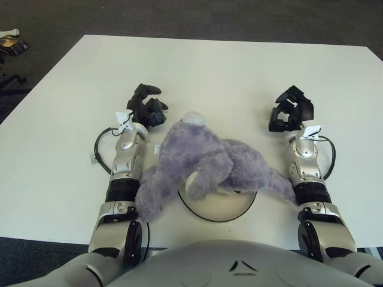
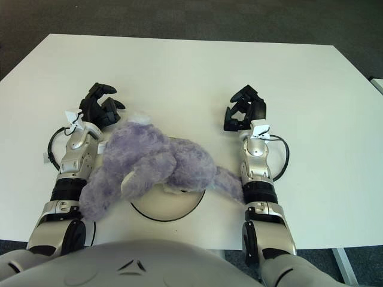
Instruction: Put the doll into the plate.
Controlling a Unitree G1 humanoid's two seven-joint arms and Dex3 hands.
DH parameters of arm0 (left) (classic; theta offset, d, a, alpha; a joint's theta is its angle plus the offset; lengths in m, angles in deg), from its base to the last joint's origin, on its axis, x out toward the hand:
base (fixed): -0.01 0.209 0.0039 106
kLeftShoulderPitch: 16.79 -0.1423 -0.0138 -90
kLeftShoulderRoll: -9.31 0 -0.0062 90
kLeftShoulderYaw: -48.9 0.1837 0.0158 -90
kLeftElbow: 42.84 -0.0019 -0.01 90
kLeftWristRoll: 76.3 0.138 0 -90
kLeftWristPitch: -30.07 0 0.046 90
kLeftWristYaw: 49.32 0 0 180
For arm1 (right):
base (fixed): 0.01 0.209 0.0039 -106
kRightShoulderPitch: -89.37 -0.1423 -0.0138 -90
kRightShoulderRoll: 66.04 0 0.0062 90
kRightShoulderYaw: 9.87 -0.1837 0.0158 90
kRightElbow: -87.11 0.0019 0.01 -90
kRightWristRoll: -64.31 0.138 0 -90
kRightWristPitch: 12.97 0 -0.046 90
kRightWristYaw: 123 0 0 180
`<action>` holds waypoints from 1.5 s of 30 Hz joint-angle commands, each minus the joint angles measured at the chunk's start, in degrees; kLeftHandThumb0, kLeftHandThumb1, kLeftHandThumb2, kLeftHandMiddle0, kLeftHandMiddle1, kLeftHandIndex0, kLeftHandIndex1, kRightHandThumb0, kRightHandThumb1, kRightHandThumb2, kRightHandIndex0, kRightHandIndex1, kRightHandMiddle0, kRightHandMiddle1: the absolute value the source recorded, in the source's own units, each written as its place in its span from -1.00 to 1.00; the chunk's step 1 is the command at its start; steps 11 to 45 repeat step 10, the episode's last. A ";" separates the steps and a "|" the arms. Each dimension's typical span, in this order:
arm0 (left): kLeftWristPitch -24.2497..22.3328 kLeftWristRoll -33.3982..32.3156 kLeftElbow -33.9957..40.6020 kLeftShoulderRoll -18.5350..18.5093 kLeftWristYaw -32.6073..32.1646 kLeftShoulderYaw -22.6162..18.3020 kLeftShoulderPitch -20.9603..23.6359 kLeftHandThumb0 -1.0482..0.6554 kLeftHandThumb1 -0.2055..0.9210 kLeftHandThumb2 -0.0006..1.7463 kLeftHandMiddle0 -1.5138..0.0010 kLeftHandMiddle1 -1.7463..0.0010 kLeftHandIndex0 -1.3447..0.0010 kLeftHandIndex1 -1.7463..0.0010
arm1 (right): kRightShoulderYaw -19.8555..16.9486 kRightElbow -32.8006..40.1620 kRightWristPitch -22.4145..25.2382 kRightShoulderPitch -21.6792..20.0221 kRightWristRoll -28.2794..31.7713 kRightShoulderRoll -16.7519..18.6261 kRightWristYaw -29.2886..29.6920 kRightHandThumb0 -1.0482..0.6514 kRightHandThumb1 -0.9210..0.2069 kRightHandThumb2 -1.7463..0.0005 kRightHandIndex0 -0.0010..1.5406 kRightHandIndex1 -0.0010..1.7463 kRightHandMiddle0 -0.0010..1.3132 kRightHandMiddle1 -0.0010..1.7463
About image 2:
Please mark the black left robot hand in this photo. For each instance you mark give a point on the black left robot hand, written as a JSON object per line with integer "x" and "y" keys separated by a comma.
{"x": 95, "y": 110}

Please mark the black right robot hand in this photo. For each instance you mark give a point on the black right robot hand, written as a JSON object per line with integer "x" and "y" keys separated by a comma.
{"x": 248, "y": 110}

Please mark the purple plush bunny doll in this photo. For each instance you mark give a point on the purple plush bunny doll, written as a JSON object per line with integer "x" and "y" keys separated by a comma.
{"x": 149, "y": 158}

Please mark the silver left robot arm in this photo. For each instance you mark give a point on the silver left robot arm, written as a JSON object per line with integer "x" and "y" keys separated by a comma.
{"x": 66, "y": 176}

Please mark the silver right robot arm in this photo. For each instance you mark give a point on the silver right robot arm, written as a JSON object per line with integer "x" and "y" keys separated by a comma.
{"x": 260, "y": 179}

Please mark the white plate black rim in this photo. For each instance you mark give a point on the white plate black rim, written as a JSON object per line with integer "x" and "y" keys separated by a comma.
{"x": 167, "y": 206}

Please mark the white furniture edge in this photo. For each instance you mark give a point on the white furniture edge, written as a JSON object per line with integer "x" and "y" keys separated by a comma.
{"x": 377, "y": 83}

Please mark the grey robot torso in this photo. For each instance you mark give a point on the grey robot torso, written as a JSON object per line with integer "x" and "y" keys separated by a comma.
{"x": 134, "y": 266}

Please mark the grey metal table leg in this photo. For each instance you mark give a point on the grey metal table leg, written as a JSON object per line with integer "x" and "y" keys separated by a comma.
{"x": 345, "y": 266}

